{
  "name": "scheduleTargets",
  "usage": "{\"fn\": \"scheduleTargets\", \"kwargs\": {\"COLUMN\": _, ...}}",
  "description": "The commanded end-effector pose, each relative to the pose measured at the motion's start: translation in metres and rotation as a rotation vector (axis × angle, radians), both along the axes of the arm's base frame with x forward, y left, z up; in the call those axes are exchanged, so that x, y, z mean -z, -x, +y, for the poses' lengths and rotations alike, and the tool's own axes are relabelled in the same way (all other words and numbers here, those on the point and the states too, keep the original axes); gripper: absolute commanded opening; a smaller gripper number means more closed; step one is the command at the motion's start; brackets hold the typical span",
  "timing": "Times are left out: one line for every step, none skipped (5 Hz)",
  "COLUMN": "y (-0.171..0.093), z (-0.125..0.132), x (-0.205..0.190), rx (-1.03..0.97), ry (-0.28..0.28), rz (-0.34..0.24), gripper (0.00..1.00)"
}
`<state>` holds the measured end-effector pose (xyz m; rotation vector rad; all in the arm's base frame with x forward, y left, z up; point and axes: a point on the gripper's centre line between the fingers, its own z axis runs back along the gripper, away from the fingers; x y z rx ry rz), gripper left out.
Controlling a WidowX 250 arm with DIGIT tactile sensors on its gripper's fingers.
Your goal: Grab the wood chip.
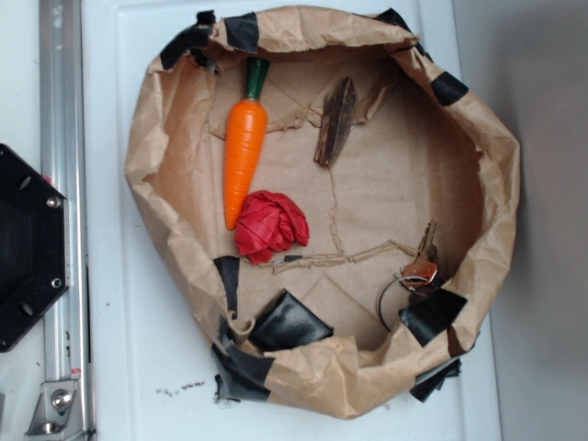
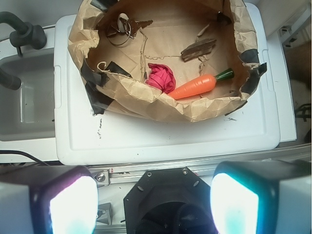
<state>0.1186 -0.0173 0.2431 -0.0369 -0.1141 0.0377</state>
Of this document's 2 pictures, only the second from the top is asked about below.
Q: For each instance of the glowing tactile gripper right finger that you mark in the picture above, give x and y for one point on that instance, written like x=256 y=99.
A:
x=262 y=197

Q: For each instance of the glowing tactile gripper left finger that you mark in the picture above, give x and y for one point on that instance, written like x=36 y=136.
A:
x=47 y=200

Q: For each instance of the brown wood chip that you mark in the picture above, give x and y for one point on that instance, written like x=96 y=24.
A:
x=197 y=49

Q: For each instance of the white plastic bin lid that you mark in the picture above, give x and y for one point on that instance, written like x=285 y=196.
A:
x=83 y=138

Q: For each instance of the white toy sink basin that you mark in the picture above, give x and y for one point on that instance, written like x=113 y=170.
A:
x=28 y=113

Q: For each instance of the orange plastic carrot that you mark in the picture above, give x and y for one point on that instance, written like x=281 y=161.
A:
x=200 y=85

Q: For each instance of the brown paper bag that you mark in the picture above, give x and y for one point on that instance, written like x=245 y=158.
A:
x=112 y=41

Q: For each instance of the crumpled pink paper ball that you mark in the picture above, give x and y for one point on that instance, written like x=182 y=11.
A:
x=161 y=77

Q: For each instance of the small wood sliver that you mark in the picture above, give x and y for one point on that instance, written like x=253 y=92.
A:
x=201 y=32

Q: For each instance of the black octagonal mount plate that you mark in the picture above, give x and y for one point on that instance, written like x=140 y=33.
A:
x=169 y=201

